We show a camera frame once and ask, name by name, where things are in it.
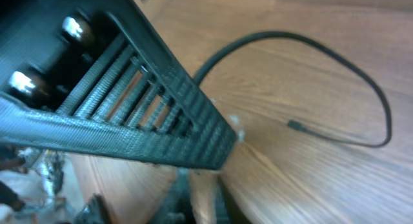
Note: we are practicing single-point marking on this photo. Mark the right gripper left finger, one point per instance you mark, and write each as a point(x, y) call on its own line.
point(93, 77)

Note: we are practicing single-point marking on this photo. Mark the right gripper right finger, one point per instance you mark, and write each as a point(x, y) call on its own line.
point(227, 210)

